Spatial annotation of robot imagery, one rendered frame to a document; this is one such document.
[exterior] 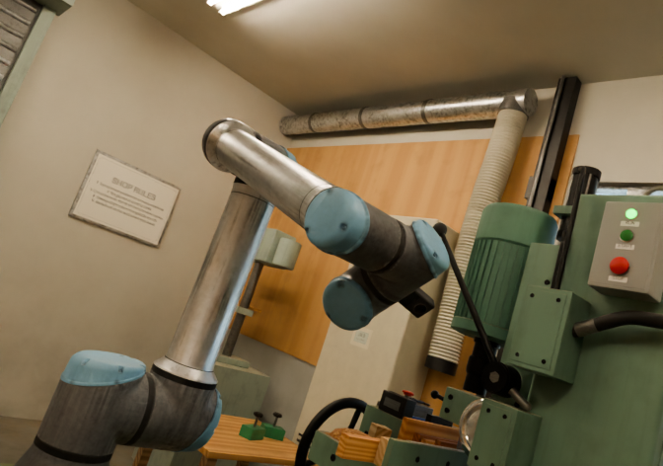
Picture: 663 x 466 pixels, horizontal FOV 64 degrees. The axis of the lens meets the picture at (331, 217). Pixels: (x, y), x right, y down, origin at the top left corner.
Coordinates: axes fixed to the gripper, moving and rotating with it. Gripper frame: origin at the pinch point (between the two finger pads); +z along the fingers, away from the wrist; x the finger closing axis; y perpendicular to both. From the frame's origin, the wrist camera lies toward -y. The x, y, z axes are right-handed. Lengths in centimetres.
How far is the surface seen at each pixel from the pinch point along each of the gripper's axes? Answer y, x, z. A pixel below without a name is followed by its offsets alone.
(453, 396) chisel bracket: -29.4, 12.6, -1.3
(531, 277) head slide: -17.3, -16.3, 4.4
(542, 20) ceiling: 47, -53, 159
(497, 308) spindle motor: -18.9, -6.7, 3.3
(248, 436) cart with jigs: -23, 144, 65
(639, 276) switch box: -22.8, -35.2, -13.5
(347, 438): -17.3, 17.8, -33.1
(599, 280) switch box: -20.7, -29.5, -11.7
